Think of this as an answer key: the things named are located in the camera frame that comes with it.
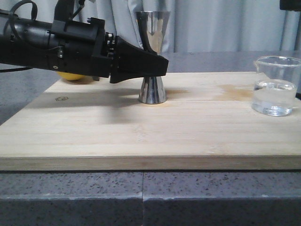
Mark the steel double jigger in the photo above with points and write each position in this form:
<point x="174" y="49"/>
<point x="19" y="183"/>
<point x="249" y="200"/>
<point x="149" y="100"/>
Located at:
<point x="152" y="28"/>

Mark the yellow lemon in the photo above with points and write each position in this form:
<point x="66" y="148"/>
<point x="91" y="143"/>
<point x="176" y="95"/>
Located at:
<point x="70" y="76"/>

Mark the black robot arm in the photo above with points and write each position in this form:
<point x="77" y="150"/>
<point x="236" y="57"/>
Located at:
<point x="24" y="42"/>

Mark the grey curtain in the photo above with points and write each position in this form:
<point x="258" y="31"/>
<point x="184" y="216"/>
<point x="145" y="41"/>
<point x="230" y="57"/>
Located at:
<point x="205" y="25"/>

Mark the light wooden cutting board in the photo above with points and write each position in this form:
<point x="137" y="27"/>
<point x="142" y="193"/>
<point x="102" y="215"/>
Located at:
<point x="207" y="123"/>

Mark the clear glass beaker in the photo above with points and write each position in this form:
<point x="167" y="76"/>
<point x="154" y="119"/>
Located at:
<point x="275" y="94"/>

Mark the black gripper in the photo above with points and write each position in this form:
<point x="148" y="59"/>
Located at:
<point x="82" y="49"/>
<point x="290" y="4"/>

